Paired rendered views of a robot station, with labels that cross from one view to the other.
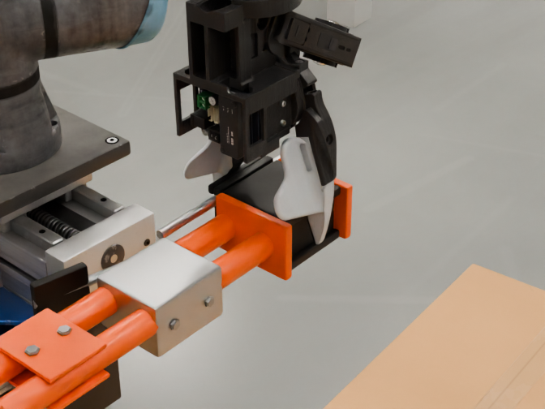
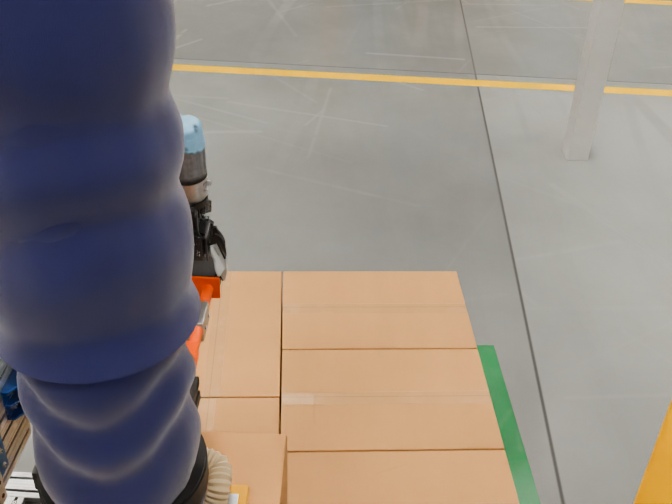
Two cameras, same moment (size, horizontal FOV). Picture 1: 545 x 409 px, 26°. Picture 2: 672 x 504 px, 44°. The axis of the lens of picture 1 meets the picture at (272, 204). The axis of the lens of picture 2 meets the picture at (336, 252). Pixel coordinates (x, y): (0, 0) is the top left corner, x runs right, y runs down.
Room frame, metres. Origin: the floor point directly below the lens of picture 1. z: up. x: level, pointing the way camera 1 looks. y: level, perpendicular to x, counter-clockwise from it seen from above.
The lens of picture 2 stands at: (-0.41, 0.66, 2.23)
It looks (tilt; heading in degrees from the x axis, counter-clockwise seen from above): 35 degrees down; 320
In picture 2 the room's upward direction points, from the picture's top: 2 degrees clockwise
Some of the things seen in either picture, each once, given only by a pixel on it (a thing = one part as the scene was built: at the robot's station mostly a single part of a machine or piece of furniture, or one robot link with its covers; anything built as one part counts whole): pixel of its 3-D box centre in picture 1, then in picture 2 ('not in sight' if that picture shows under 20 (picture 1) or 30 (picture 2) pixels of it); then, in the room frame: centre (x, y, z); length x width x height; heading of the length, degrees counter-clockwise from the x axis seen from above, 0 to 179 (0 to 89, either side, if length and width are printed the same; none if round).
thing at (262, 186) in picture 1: (284, 216); (204, 275); (0.80, -0.01, 1.21); 0.08 x 0.07 x 0.05; 139
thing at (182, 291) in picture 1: (160, 295); (190, 320); (0.71, 0.08, 1.20); 0.07 x 0.07 x 0.04; 49
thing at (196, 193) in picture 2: not in sight; (189, 186); (0.80, 0.01, 1.43); 0.08 x 0.08 x 0.05
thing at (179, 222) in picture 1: (189, 220); not in sight; (0.80, 0.07, 1.21); 0.31 x 0.03 x 0.05; 141
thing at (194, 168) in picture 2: not in sight; (182, 148); (0.80, 0.02, 1.51); 0.09 x 0.08 x 0.11; 21
